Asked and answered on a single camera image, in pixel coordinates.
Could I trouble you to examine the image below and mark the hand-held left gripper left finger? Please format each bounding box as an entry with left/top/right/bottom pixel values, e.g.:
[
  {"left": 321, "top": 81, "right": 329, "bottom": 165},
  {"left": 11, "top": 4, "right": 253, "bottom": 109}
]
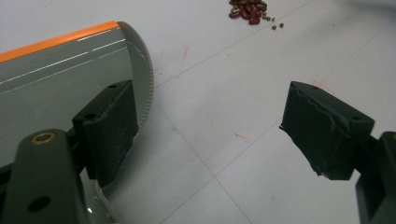
[{"left": 72, "top": 79, "right": 140, "bottom": 189}]

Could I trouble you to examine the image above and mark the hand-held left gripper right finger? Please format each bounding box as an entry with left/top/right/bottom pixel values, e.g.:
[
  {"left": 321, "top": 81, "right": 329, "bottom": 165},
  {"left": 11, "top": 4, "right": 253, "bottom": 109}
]
[{"left": 278, "top": 80, "right": 376, "bottom": 181}]

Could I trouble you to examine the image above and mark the grey dustpan with orange edge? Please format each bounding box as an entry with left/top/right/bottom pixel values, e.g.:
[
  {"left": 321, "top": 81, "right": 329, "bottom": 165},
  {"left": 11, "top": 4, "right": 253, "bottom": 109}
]
[{"left": 0, "top": 20, "right": 155, "bottom": 224}]

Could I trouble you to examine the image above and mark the pile of red and green beans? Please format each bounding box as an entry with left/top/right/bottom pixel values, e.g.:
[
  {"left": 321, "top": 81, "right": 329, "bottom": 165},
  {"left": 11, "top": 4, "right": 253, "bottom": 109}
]
[{"left": 228, "top": 0, "right": 285, "bottom": 31}]

